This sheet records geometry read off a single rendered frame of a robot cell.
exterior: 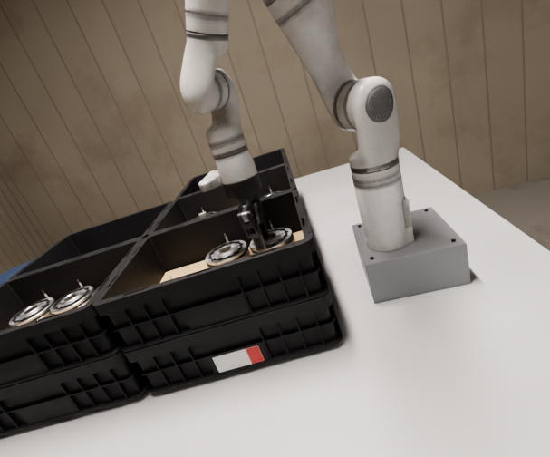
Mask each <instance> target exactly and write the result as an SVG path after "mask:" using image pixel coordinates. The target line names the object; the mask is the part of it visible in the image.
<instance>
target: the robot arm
mask: <svg viewBox="0 0 550 457"><path fill-rule="evenodd" d="M263 2H264V3H265V6H267V9H268V11H269V12H270V14H271V15H272V17H273V18H274V19H275V21H276V23H277V24H278V26H279V27H280V29H281V30H282V32H283V33H284V34H285V37H286V38H287V40H288V41H289V43H290V44H291V45H292V47H293V48H294V51H295V52H296V54H297V56H298V57H299V59H300V60H301V62H302V64H303V65H304V67H305V69H306V70H307V72H308V73H309V74H310V76H311V78H312V79H313V81H314V84H315V86H316V88H317V90H318V92H319V93H320V95H321V97H322V99H323V102H324V104H325V107H326V109H327V111H328V112H329V113H330V115H331V117H332V119H333V121H334V122H335V123H336V125H337V126H338V127H340V128H341V129H343V130H345V131H355V132H357V140H358V150H357V151H355V152H354V153H352V154H351V156H350V158H349V164H350V168H351V173H352V181H353V185H354V189H355V194H356V199H357V202H358V207H359V211H360V216H361V220H362V228H363V232H364V237H365V241H366V245H367V247H368V248H369V249H371V250H374V251H379V252H389V251H394V250H397V249H400V248H403V247H405V246H407V245H408V244H409V243H411V242H414V236H413V229H412V223H411V216H410V205H409V201H408V199H407V198H406V197H405V196H404V190H403V184H402V177H401V172H400V161H399V149H400V122H399V112H398V104H397V98H396V94H395V91H394V90H393V87H392V86H391V84H390V83H389V81H387V80H386V79H385V78H382V77H380V76H373V77H367V78H363V79H359V80H358V79H357V78H356V77H355V75H354V74H353V73H352V70H351V69H350V67H349V65H348V64H347V62H346V61H345V59H344V57H343V54H342V51H341V49H340V46H339V42H338V35H337V26H336V17H335V10H334V5H333V0H263ZM185 11H186V30H187V44H186V49H185V52H184V57H183V64H182V69H181V75H180V92H181V96H182V99H183V101H184V103H185V104H186V105H187V107H188V108H189V109H190V110H191V111H192V112H194V113H198V114H204V113H208V112H211V114H212V125H211V126H210V127H209V128H208V129H207V132H206V136H207V142H208V145H209V148H210V149H211V152H212V155H213V157H214V159H215V163H216V166H217V170H213V171H211V172H210V173H209V174H208V175H207V176H206V177H205V178H204V179H203V180H202V181H201V182H200V183H199V187H200V189H201V192H206V191H209V190H212V189H214V188H215V187H217V186H218V185H220V184H221V183H222V185H223V187H224V190H225V192H226V194H227V197H228V198H229V199H237V200H238V201H239V206H238V209H239V212H240V213H238V214H237V216H238V218H239V220H240V223H241V225H242V227H243V229H244V231H245V233H246V236H247V238H252V240H253V242H254V245H255V248H256V252H263V251H265V249H266V248H265V247H266V244H265V241H264V239H266V238H269V234H268V231H267V228H266V225H265V223H264V221H265V218H264V215H265V213H264V209H263V206H262V203H261V199H260V197H259V192H258V191H259V190H260V189H261V188H262V184H261V181H260V179H259V176H258V173H257V170H256V165H255V163H254V160H253V157H252V155H251V153H250V151H249V149H248V148H247V144H246V139H245V136H244V133H243V132H242V129H241V124H240V111H239V104H238V97H237V91H236V86H235V84H234V82H233V80H232V78H231V77H230V76H229V74H228V73H227V72H226V71H224V70H222V69H220V68H217V60H218V58H219V57H220V56H221V55H222V54H224V53H225V52H226V51H227V48H228V29H229V0H185ZM251 228H253V229H254V231H252V230H251Z"/></svg>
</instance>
